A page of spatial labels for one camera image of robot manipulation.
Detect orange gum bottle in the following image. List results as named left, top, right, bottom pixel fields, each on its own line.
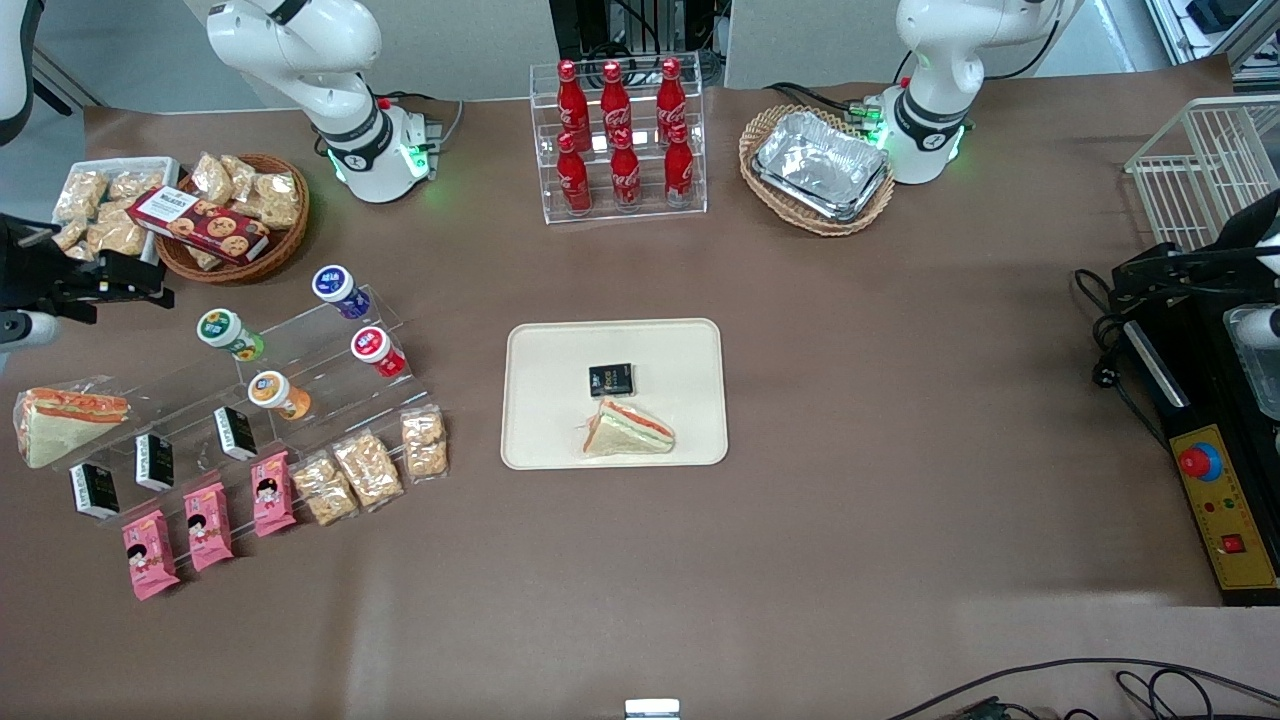
left=247, top=370, right=312, bottom=421

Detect round wicker basket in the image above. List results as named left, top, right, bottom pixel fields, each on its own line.
left=155, top=153, right=311, bottom=286

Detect clear acrylic stepped shelf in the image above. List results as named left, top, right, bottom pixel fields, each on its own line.
left=45, top=283, right=436, bottom=521

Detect black arm base cable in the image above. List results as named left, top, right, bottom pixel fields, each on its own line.
left=765, top=80, right=906, bottom=126

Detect purple gum bottle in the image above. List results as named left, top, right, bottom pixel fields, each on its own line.
left=312, top=264, right=371, bottom=321

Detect red cola bottle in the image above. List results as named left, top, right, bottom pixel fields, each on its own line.
left=556, top=132, right=593, bottom=216
left=655, top=57, right=691, bottom=131
left=600, top=60, right=633, bottom=136
left=557, top=60, right=591, bottom=141
left=610, top=128, right=643, bottom=211
left=664, top=122, right=695, bottom=208

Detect white plastic bin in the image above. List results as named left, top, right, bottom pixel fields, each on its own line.
left=53, top=157, right=181, bottom=266

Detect beige plastic tray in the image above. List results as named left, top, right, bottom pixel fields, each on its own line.
left=500, top=318, right=729, bottom=471

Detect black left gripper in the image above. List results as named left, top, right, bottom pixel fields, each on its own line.
left=1109, top=190, right=1280, bottom=302

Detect foil container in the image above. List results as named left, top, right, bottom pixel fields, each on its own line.
left=1225, top=305, right=1280, bottom=421

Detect red gum bottle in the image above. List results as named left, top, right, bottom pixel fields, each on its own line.
left=350, top=326, right=409, bottom=379

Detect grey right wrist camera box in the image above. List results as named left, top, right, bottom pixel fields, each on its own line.
left=0, top=310, right=63, bottom=353

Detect black power cable with plug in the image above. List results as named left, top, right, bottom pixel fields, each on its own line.
left=1073, top=268, right=1166, bottom=451

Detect stacked aluminium foil trays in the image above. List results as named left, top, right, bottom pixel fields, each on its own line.
left=752, top=110, right=891, bottom=223

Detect oval wicker basket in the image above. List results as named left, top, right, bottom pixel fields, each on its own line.
left=738, top=104, right=897, bottom=238

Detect green gum bottle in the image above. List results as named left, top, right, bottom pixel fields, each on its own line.
left=196, top=308, right=266, bottom=363

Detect red cookie box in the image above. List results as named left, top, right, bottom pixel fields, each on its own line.
left=127, top=185, right=271, bottom=266

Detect clear acrylic bottle rack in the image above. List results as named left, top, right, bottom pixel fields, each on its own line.
left=530, top=52, right=709, bottom=226

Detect white wire basket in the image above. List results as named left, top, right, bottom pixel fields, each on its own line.
left=1125, top=95, right=1280, bottom=251

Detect black equipment rack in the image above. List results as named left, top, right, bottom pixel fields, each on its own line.
left=548, top=0, right=729, bottom=61

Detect black sealing machine yellow panel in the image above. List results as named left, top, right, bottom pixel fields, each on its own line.
left=1110, top=250, right=1280, bottom=608

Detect pink snack packet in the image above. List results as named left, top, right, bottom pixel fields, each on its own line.
left=182, top=482, right=236, bottom=573
left=250, top=450, right=298, bottom=539
left=120, top=508, right=181, bottom=601

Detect wrapped triangle sandwich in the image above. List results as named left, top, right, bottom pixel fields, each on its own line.
left=13, top=385, right=131, bottom=469
left=582, top=397, right=676, bottom=459

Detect black floor cable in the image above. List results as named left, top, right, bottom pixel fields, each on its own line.
left=885, top=657, right=1280, bottom=720
left=1115, top=668, right=1280, bottom=720

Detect grey arm base cable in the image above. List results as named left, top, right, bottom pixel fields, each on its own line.
left=385, top=93, right=467, bottom=151

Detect aluminium frame shelf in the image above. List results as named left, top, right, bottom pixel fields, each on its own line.
left=1145, top=0, right=1280, bottom=71

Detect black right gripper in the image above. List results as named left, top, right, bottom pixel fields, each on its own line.
left=0, top=214, right=177, bottom=314

